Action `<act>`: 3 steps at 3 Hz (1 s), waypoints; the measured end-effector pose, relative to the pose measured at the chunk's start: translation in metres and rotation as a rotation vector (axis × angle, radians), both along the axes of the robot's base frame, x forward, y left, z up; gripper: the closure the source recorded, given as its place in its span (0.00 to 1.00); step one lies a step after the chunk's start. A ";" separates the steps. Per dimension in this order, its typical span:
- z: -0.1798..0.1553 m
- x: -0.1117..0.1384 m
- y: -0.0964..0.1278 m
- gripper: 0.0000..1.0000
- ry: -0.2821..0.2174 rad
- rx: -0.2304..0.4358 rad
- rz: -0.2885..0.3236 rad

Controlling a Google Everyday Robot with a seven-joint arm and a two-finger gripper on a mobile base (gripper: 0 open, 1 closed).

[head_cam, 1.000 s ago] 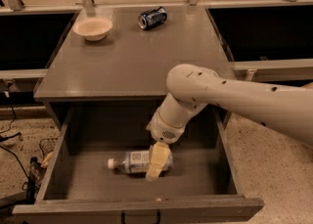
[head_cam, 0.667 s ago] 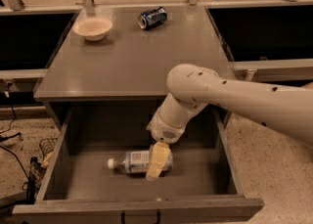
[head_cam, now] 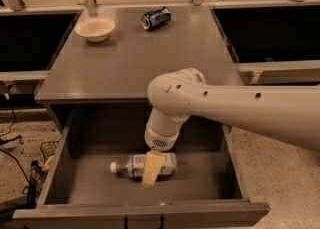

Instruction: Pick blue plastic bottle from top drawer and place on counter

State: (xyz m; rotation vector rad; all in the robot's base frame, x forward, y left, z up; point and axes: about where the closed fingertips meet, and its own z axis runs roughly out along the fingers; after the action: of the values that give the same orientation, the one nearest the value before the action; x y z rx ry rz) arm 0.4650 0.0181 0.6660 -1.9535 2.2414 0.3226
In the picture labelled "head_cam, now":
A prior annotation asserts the white bowl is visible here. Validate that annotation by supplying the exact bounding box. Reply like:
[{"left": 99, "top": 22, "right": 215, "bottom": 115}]
[{"left": 74, "top": 17, "right": 115, "bottom": 42}]

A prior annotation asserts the black wire basket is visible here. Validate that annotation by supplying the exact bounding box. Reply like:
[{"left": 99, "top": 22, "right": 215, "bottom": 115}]
[{"left": 40, "top": 141, "right": 59, "bottom": 161}]

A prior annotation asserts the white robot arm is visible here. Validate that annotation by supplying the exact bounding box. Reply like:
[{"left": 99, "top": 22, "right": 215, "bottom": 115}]
[{"left": 144, "top": 68, "right": 320, "bottom": 152}]

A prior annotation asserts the blue soda can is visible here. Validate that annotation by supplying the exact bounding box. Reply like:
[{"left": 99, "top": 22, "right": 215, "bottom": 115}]
[{"left": 141, "top": 7, "right": 171, "bottom": 31}]

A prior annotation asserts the black drawer handle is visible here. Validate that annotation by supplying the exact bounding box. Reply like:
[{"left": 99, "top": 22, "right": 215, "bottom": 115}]
[{"left": 123, "top": 216, "right": 165, "bottom": 229}]

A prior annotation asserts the clear bottle with blue label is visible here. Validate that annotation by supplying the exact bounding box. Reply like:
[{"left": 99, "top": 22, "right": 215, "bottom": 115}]
[{"left": 109, "top": 153, "right": 177, "bottom": 178}]

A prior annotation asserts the black stand on floor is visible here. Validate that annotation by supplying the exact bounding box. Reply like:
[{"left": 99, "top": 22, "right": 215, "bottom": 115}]
[{"left": 0, "top": 160, "right": 46, "bottom": 214}]

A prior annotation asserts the black floor cable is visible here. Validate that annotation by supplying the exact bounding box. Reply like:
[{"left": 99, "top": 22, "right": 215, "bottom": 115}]
[{"left": 0, "top": 106, "right": 31, "bottom": 184}]

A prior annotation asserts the open grey top drawer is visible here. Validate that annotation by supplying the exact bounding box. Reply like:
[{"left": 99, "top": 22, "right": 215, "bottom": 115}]
[{"left": 14, "top": 108, "right": 269, "bottom": 229}]

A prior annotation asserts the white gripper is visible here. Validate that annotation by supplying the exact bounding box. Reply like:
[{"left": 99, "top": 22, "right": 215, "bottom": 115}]
[{"left": 142, "top": 125, "right": 178, "bottom": 188}]

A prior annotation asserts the grey cabinet with counter top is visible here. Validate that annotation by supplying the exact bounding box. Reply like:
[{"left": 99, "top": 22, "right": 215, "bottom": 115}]
[{"left": 35, "top": 6, "right": 242, "bottom": 128}]

